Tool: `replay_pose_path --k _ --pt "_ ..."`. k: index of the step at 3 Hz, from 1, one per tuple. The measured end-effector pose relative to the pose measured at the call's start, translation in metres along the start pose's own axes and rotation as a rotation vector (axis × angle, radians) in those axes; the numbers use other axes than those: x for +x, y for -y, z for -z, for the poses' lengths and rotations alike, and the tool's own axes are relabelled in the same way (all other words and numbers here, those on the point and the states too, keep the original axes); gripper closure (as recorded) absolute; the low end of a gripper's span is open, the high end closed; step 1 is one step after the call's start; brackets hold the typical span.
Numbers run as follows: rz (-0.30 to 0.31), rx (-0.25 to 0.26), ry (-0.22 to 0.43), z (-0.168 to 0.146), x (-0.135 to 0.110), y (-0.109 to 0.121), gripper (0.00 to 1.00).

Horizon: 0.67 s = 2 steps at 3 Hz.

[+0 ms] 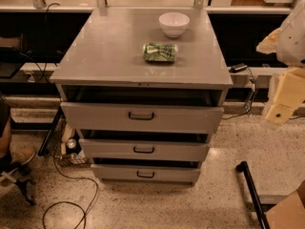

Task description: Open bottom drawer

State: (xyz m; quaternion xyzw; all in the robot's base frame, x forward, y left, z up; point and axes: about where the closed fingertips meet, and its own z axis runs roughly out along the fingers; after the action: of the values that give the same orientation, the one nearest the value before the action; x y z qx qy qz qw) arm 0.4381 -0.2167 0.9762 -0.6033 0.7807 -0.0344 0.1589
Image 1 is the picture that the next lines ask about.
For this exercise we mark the grey drawer cabinet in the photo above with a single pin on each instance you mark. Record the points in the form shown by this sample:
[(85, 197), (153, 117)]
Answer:
[(105, 65)]

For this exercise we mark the wire basket with items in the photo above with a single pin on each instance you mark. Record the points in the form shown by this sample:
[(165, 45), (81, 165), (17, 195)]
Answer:
[(65, 146)]

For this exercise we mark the grey top drawer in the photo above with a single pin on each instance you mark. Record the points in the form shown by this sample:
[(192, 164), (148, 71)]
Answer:
[(143, 118)]

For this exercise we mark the cardboard box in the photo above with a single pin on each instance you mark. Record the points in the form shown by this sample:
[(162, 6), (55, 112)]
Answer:
[(289, 213)]

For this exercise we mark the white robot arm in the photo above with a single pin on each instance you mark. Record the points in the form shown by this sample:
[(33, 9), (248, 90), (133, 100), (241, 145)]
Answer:
[(292, 40)]

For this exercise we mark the green soda can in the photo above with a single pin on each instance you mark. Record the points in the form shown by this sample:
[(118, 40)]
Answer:
[(160, 52)]

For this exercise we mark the black office chair base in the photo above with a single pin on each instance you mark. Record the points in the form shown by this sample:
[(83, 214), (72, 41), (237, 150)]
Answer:
[(21, 184)]

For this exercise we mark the grey bottom drawer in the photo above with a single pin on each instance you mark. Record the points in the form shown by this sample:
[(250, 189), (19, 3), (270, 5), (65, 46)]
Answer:
[(145, 173)]

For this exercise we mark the grey middle drawer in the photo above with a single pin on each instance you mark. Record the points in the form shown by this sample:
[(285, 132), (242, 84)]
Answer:
[(148, 150)]

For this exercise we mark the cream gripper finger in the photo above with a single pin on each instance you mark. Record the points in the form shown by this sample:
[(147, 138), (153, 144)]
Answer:
[(287, 97), (270, 44)]

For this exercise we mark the white ceramic bowl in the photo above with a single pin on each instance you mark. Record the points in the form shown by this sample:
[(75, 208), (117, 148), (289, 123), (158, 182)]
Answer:
[(173, 24)]

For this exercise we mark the grey drawer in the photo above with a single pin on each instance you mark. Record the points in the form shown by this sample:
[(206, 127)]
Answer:
[(143, 118), (148, 150), (145, 173)]

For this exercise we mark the brown shoe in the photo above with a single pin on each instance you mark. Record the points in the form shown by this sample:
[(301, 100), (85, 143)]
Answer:
[(23, 155)]

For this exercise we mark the black metal floor bar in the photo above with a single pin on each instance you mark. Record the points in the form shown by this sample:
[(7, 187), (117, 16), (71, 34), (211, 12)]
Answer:
[(243, 168)]

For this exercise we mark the black leaning bar left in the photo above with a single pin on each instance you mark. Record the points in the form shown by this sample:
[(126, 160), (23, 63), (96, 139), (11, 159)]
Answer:
[(44, 147)]

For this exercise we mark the black power adapter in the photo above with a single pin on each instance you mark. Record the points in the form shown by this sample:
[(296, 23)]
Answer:
[(238, 68)]

